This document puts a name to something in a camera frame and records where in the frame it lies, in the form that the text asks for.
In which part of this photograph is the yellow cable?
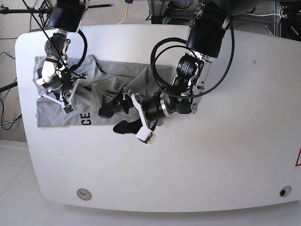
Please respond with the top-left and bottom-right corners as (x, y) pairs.
(117, 0), (132, 25)

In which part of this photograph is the grey metal frame base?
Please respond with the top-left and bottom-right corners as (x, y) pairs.
(145, 0), (198, 25)

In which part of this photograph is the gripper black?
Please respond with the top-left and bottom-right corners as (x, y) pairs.
(98, 93), (162, 134)
(39, 75), (79, 100)

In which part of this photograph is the right table grommet hole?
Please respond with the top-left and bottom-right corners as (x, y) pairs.
(279, 186), (292, 197)

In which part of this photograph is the left table grommet hole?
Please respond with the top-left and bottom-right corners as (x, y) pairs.
(77, 188), (92, 201)

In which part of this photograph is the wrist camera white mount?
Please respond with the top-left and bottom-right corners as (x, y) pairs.
(35, 68), (88, 115)
(123, 89), (156, 146)

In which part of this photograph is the grey T-shirt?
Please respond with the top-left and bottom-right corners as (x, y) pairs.
(36, 55), (158, 128)

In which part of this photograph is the table grommet hole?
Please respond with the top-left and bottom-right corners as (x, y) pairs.
(77, 188), (92, 201)
(279, 186), (292, 197)

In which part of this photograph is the red warning triangle sticker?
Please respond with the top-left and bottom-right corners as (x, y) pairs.
(295, 149), (301, 167)

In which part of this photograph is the black tripod stand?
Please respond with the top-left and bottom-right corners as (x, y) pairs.
(0, 3), (111, 15)

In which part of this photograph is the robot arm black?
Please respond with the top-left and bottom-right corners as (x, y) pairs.
(114, 0), (258, 134)
(35, 0), (90, 102)

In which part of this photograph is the floor black cables left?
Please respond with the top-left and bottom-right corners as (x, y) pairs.
(0, 51), (22, 130)

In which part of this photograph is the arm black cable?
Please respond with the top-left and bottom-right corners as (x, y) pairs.
(150, 14), (236, 98)
(68, 28), (89, 71)

